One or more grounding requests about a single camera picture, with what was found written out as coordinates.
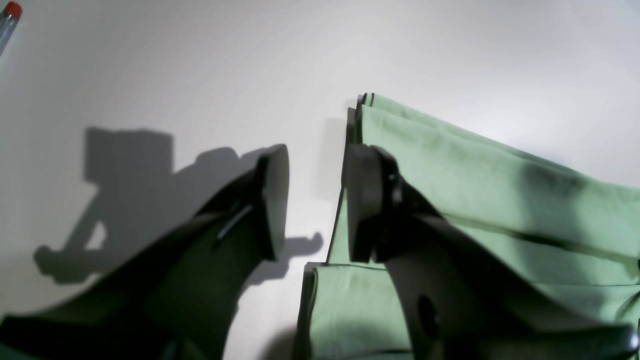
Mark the light green T-shirt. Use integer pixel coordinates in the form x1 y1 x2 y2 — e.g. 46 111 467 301
293 93 640 360

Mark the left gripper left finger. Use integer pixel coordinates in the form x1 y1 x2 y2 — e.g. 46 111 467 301
1 145 290 360

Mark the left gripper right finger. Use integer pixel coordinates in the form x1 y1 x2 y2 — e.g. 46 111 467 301
343 144 639 360

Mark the red capped pen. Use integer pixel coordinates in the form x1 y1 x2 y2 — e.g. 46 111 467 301
0 1 23 55

